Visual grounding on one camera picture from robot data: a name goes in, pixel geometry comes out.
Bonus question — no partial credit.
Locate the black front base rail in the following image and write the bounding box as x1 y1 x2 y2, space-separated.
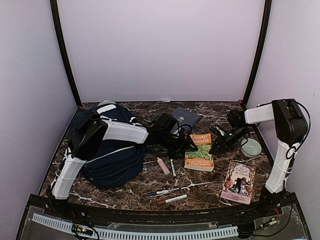
27 193 298 226

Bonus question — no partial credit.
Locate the grey slotted cable duct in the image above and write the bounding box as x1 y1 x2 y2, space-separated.
31 213 239 240

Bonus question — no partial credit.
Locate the pink Shakespeare paperback book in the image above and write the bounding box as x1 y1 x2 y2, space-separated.
220 161 256 205

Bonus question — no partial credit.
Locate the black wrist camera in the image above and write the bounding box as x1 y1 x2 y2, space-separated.
226 109 246 128
156 113 178 134

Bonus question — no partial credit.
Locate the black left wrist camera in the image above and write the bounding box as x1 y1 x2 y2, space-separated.
156 113 178 134

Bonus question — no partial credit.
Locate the green bowl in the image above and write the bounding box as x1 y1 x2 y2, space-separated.
240 138 262 158
97 99 116 107

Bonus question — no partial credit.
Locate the blue capped white marker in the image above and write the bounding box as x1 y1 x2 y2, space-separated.
146 187 181 197

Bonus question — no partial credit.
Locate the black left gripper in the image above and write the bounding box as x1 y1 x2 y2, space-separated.
160 132 199 160

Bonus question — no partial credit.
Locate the navy blue student backpack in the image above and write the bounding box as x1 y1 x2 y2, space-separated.
67 103 148 190

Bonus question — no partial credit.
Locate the red capped white marker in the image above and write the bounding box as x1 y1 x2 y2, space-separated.
158 194 187 206

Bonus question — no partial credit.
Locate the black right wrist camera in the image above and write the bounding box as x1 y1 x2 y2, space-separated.
226 109 246 128

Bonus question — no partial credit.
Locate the black capped white marker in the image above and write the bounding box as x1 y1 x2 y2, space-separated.
170 159 178 183

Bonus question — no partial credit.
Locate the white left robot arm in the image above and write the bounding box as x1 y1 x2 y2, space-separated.
49 111 198 218

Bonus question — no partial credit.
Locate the navy blue notebook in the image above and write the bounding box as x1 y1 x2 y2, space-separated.
171 107 200 127

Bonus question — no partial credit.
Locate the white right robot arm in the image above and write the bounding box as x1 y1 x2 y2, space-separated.
209 98 311 195

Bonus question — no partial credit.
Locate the green bowl right side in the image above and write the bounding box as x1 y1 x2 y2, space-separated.
240 138 262 158

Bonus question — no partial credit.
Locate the orange treehouse paperback book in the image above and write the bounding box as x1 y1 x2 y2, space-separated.
184 133 215 172

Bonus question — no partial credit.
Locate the green bowl back left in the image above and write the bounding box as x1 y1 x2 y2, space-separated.
97 99 116 107

